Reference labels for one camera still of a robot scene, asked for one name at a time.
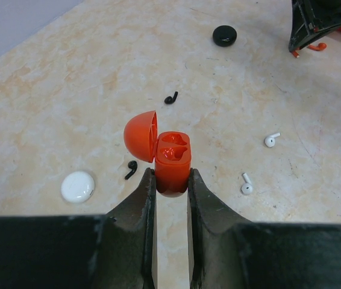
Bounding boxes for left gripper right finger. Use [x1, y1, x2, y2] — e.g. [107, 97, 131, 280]
[187, 169, 341, 288]

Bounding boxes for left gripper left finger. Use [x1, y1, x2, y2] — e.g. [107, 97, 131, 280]
[0, 169, 157, 288]

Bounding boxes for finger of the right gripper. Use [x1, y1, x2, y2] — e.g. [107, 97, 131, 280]
[288, 0, 341, 51]

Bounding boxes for orange earbud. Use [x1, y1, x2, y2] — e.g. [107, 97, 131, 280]
[291, 51, 299, 58]
[307, 43, 327, 51]

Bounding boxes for orange earbud charging case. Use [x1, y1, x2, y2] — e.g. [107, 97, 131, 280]
[124, 111, 192, 195]

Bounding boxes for white earbud charging case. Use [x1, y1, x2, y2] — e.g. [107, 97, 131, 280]
[61, 171, 95, 204]

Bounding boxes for white earbud left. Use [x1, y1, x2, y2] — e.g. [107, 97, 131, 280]
[241, 173, 253, 195]

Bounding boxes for white earbud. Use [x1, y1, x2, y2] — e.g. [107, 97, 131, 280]
[264, 132, 281, 148]
[241, 173, 253, 195]

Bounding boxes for black earbud left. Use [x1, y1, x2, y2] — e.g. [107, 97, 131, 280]
[124, 160, 138, 180]

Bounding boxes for black earbud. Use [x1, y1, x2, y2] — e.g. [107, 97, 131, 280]
[164, 91, 178, 105]
[124, 160, 138, 180]

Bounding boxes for white earbud right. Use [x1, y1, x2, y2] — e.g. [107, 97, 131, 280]
[264, 132, 281, 148]

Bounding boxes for black earbud right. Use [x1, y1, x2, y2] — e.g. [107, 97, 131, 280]
[164, 91, 178, 105]

